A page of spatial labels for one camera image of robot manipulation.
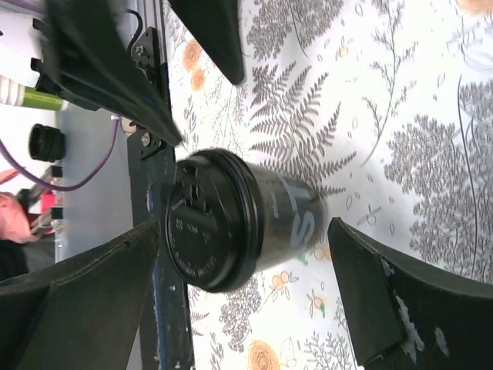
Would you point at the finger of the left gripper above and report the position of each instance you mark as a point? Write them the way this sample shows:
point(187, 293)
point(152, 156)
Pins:
point(215, 26)
point(84, 54)

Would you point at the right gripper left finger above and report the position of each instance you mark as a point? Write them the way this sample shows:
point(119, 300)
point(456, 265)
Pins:
point(83, 312)

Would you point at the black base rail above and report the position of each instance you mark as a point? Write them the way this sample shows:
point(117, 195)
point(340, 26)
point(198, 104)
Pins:
point(165, 328)

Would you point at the floral table mat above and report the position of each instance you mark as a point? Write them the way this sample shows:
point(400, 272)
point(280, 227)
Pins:
point(384, 106)

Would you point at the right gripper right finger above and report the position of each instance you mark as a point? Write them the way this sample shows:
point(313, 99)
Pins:
point(403, 313)

